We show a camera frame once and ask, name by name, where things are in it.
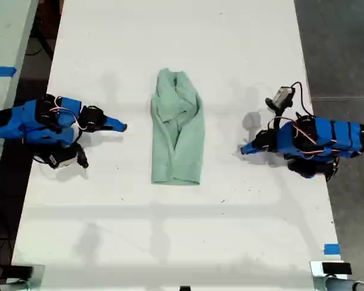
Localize pale green t-shirt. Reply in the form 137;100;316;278
150;68;207;186

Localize long blue tape strip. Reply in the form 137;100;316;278
0;65;18;78

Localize white side table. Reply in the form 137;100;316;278
0;0;41;198

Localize short blue tape strip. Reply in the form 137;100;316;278
323;243;341;256

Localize small black box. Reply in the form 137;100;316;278
322;262;352;276
1;265;34;278

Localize grey black camera box on gripper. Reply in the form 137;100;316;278
265;86;294;110

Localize black floor cable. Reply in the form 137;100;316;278
25;28;55;60

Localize metal table bracket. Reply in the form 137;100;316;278
5;264;46;291
309;260;349;291

